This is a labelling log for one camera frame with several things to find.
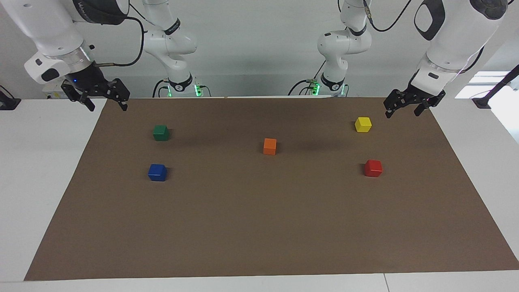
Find black left base cables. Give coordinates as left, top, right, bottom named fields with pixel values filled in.
left=288, top=61, right=326, bottom=97

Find black angled stand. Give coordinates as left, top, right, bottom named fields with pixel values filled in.
left=472, top=65, right=519, bottom=109

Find black base cables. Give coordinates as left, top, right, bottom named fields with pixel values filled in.
left=152, top=78, right=171, bottom=98
left=288, top=61, right=326, bottom=97

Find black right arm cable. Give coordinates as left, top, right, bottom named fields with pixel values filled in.
left=91, top=0, right=146, bottom=67

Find black table clamp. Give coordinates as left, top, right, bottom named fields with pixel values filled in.
left=0, top=85, right=21, bottom=111

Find brown paper mat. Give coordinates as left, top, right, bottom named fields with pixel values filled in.
left=24, top=97, right=519, bottom=281

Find black right base cables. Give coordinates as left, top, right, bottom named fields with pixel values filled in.
left=152, top=78, right=171, bottom=98

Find white background box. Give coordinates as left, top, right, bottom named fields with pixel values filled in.
left=43, top=79, right=67, bottom=100

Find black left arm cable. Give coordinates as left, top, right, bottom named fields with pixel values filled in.
left=363, top=0, right=414, bottom=32

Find red wooden block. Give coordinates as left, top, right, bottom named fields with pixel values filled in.
left=364, top=159, right=383, bottom=178

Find blue wooden block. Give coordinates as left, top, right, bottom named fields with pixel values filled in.
left=148, top=164, right=167, bottom=182

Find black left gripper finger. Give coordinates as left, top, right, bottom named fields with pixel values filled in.
left=383, top=89, right=408, bottom=119
left=413, top=96, right=440, bottom=118

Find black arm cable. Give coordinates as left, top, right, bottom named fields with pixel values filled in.
left=363, top=0, right=414, bottom=32
left=91, top=0, right=146, bottom=67

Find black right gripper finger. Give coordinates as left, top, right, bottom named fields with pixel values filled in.
left=60, top=81, right=96, bottom=112
left=106, top=78, right=131, bottom=112

